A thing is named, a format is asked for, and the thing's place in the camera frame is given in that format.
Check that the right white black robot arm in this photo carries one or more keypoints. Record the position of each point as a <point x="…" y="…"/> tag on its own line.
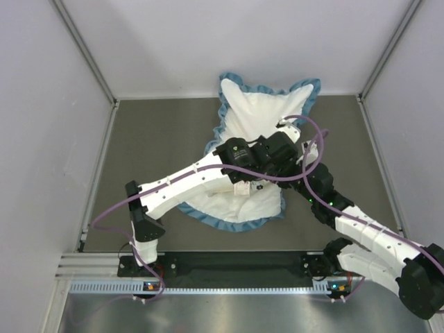
<point x="412" y="271"/>

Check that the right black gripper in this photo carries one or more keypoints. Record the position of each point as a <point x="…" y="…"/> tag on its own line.
<point x="285" y="184"/>

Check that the aluminium frame rail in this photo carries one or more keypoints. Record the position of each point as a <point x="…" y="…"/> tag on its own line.
<point x="87" y="265"/>

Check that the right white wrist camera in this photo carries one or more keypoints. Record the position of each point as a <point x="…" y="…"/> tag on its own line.
<point x="309" y="153"/>

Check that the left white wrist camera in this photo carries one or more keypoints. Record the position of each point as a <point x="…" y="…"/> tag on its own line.
<point x="288" y="126"/>

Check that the cream bear pillow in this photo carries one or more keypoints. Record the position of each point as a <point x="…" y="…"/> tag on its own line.
<point x="247" y="188"/>

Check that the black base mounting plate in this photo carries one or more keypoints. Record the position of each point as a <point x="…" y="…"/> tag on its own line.
<point x="238" y="270"/>

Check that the grey slotted cable duct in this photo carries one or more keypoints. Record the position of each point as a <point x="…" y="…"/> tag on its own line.
<point x="149" y="288"/>

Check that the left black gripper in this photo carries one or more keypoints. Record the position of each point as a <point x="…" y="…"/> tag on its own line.
<point x="262" y="139"/>

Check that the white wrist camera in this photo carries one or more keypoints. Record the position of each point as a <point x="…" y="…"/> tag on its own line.
<point x="309" y="153"/>
<point x="288" y="126"/>

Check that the blue white bear pillowcase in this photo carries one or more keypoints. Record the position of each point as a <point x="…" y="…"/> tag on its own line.
<point x="250" y="113"/>

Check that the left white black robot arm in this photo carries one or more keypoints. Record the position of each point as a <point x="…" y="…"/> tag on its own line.
<point x="227" y="168"/>

